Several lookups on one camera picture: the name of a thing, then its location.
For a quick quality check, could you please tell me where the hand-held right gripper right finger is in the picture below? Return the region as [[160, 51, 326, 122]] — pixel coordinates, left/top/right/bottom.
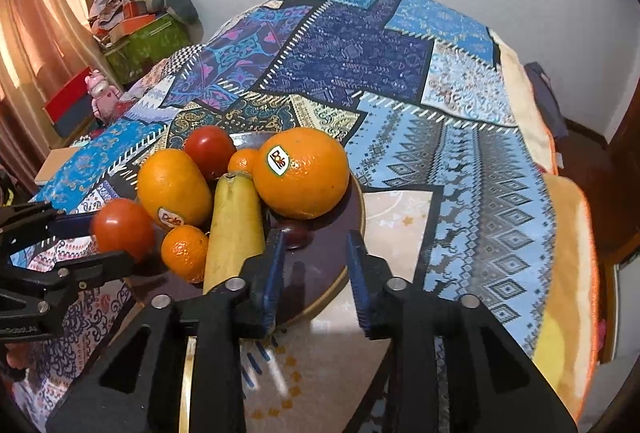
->
[[346, 229, 578, 433]]

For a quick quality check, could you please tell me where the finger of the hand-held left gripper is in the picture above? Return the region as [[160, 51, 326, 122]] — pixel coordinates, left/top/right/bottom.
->
[[0, 202, 101, 259], [0, 250, 137, 309]]

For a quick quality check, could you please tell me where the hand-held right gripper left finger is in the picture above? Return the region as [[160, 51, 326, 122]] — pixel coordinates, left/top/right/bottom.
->
[[47, 228, 287, 433]]

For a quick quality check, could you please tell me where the dark purple plate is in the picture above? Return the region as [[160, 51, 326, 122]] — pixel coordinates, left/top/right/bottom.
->
[[122, 133, 366, 329]]

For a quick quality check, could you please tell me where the small dark red fruit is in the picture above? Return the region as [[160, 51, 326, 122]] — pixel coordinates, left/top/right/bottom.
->
[[280, 222, 307, 248]]

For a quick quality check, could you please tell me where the red tomato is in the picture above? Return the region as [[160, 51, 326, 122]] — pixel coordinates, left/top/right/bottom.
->
[[183, 125, 237, 181], [90, 198, 157, 264]]

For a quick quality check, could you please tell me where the yellow sugarcane piece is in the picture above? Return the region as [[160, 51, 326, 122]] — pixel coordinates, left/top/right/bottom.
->
[[202, 173, 267, 296]]

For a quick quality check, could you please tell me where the small tangerine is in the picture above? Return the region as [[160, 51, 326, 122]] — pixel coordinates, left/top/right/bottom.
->
[[161, 224, 210, 284], [227, 148, 261, 176]]

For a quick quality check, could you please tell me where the round orange with label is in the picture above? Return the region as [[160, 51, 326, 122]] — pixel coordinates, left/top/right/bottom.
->
[[251, 127, 351, 220]]

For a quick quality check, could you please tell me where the oval orange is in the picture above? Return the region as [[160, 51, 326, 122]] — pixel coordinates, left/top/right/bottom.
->
[[136, 149, 213, 231]]

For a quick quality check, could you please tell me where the light wooden box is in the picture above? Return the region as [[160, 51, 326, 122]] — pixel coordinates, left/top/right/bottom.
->
[[34, 145, 83, 188]]

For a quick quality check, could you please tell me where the red box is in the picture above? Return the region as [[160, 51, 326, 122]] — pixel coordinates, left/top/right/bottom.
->
[[42, 67, 98, 124]]

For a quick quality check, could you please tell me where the pink toy figure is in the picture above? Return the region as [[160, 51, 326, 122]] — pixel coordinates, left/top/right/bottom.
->
[[84, 70, 121, 121]]

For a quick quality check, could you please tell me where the green storage box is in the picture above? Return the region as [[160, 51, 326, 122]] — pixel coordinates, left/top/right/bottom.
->
[[102, 13, 193, 84]]

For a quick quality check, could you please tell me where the beige orange blanket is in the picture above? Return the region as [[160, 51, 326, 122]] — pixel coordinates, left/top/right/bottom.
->
[[492, 30, 603, 419]]

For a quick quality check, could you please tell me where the orange brown curtain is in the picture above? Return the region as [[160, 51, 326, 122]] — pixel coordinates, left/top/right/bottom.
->
[[0, 0, 106, 194]]

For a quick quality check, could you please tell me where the pile of clutter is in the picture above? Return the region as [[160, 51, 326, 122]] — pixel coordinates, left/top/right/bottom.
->
[[89, 0, 171, 46]]

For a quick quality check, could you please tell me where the patchwork printed blanket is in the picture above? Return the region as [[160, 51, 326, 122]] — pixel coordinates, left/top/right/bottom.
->
[[10, 0, 558, 433]]

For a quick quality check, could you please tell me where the dark cloth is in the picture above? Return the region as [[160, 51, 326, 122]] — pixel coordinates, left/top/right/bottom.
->
[[522, 62, 568, 138]]

